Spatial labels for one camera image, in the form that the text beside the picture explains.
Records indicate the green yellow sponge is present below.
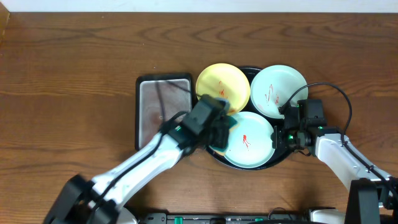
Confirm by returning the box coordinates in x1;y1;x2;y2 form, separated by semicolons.
209;116;238;156

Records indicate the mint green plate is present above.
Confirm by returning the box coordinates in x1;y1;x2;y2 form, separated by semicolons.
251;65;307;119
224;111;275;169

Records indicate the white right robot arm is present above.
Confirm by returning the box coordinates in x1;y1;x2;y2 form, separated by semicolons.
271;101;397;223

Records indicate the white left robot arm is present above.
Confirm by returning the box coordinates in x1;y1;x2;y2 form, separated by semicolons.
44;105;237;223

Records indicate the round black tray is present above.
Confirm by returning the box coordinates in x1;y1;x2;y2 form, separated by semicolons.
196;63;308;170

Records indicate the rectangular black water tray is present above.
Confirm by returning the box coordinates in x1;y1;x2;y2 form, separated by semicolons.
135;73;194;151

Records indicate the yellow plate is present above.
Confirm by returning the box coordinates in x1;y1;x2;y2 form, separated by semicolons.
195;63;251;114

